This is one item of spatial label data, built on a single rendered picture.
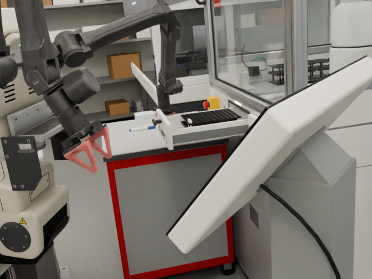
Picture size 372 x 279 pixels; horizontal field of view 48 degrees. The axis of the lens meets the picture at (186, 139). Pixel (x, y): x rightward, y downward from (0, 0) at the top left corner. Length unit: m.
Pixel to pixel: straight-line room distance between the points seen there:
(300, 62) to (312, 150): 0.52
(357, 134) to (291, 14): 0.43
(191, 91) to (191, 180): 0.77
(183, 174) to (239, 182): 1.36
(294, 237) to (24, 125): 0.83
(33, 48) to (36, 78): 0.07
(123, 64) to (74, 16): 0.90
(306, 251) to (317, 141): 0.21
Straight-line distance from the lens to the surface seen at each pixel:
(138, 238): 2.05
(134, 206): 1.98
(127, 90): 5.93
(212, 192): 0.64
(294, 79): 1.28
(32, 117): 1.33
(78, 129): 1.00
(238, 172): 0.60
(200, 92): 2.59
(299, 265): 0.85
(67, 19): 5.77
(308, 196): 0.78
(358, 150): 1.44
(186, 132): 1.64
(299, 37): 1.27
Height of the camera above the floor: 1.32
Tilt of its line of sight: 17 degrees down
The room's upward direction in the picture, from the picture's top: 5 degrees counter-clockwise
